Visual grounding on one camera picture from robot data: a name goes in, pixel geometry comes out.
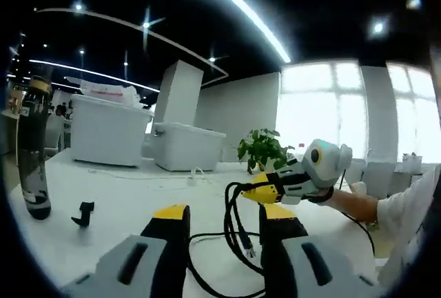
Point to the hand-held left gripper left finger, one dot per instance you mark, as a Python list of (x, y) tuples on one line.
[(162, 243)]

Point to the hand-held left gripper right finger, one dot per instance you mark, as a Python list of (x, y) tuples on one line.
[(282, 243)]

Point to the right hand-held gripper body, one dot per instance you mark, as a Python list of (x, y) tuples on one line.
[(327, 167)]

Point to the small black clip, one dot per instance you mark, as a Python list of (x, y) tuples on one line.
[(86, 210)]

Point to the white desktop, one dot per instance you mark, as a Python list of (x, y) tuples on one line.
[(120, 201)]

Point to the person's right hand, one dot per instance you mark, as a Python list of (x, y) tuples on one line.
[(322, 196)]

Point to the white plant pot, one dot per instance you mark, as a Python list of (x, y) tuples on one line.
[(275, 164)]

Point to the white office chair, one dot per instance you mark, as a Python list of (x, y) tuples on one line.
[(379, 177), (355, 170)]

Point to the green potted plant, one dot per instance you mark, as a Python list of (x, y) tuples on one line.
[(265, 149)]

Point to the lidded white storage box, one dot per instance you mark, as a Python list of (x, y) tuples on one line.
[(186, 149)]

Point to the person's arm white sleeve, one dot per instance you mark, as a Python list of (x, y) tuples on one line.
[(413, 243)]

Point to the open white storage box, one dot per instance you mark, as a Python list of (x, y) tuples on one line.
[(107, 132)]

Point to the dark water bottle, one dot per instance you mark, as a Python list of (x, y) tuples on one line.
[(32, 160)]

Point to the pile of plastic bags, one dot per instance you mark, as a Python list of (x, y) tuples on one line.
[(103, 89)]

